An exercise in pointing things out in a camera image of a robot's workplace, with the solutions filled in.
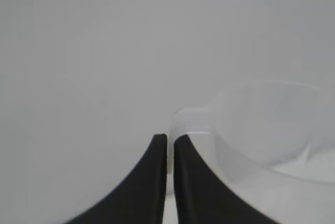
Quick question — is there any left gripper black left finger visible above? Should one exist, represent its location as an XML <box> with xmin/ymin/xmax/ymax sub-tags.
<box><xmin>62</xmin><ymin>133</ymin><xmax>168</xmax><ymax>224</ymax></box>

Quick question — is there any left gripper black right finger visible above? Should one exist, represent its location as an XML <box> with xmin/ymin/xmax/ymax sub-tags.
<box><xmin>173</xmin><ymin>133</ymin><xmax>285</xmax><ymax>224</ymax></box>

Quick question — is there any clear plastic measuring cup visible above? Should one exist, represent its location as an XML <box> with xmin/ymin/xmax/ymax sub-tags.
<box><xmin>167</xmin><ymin>79</ymin><xmax>335</xmax><ymax>224</ymax></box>

